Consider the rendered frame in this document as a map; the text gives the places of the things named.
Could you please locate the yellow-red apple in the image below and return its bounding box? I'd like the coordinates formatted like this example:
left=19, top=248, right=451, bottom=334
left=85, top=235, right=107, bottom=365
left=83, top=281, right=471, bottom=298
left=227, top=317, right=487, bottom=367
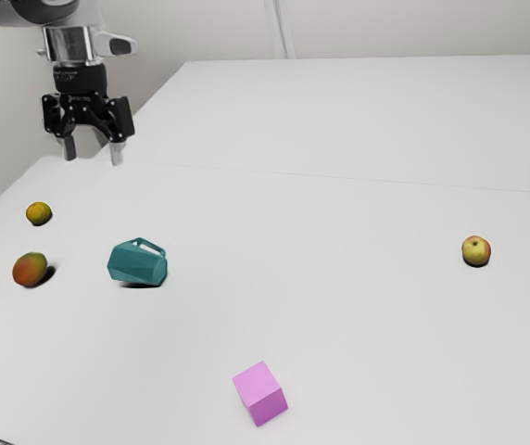
left=461, top=235, right=493, bottom=267

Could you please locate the teal faceted mug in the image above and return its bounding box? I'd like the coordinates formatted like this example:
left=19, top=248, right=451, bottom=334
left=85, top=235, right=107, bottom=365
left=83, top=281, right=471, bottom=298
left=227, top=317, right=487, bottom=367
left=107, top=236, right=169, bottom=287

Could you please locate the small yellow-green orange fruit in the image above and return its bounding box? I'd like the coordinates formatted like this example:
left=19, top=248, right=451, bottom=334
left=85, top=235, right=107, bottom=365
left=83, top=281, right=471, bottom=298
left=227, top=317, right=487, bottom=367
left=25, top=200, right=54, bottom=227

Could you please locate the red-green mango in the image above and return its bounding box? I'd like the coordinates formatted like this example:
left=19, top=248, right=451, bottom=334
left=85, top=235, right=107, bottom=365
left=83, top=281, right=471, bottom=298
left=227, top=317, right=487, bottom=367
left=11, top=251, right=49, bottom=287

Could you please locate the pink block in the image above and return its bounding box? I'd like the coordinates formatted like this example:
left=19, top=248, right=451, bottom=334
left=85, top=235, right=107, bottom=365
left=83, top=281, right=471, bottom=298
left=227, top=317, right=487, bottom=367
left=232, top=360, right=289, bottom=428

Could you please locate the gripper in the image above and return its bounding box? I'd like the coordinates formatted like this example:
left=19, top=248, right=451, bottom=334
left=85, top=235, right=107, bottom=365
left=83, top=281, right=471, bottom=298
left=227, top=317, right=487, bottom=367
left=40, top=61, right=136, bottom=167

